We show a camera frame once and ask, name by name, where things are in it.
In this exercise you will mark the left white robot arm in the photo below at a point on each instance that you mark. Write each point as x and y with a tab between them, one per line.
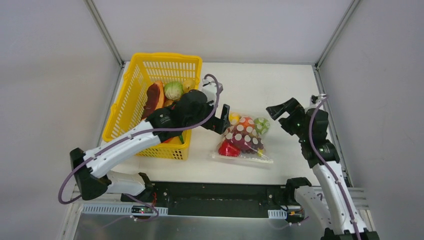
92	169

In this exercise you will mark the dark purple grapes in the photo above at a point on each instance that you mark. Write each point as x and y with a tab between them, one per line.
247	142

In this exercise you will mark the green chili pepper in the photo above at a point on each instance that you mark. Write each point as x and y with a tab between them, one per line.
181	138

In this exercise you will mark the brown potato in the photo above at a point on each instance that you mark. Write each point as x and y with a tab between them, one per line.
168	103

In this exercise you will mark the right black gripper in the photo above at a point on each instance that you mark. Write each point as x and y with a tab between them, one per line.
292	118

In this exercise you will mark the yellow pear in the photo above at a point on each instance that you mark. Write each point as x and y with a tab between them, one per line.
188	84

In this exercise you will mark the clear zip top bag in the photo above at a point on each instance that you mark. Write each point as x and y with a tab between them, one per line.
246	157

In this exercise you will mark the green apple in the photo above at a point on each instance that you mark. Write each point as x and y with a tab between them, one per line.
262	125

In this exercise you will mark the green cabbage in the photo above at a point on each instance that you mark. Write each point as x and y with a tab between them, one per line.
173	90

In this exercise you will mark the red bell pepper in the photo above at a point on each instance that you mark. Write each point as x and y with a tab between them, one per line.
228	149

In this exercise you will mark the yellow banana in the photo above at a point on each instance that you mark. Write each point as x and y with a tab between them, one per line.
261	153

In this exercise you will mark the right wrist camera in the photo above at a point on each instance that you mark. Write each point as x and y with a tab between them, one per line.
317	99

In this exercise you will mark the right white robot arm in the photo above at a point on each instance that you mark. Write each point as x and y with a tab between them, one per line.
335	211

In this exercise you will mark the papaya slice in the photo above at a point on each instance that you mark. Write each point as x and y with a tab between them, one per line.
155	99

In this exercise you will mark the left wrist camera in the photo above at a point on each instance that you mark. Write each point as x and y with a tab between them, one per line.
210	89

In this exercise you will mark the yellow lemon fruit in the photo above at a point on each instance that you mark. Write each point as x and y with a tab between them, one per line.
234	118

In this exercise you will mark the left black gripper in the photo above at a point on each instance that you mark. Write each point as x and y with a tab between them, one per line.
214	122

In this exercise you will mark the orange pumpkin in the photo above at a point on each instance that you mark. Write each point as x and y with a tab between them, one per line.
247	122

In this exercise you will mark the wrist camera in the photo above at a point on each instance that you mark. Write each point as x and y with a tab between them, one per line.
317	99
210	89

